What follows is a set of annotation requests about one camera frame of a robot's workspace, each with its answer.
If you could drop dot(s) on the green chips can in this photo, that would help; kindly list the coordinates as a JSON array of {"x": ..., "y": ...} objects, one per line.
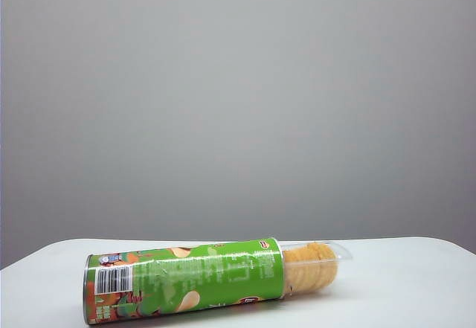
[{"x": 186, "y": 279}]

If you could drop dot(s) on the stack of potato chips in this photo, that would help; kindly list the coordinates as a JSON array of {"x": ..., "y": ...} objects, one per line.
[{"x": 312, "y": 268}]

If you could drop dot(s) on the transparent plastic chip container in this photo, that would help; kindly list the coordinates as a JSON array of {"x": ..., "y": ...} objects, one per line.
[{"x": 344, "y": 255}]

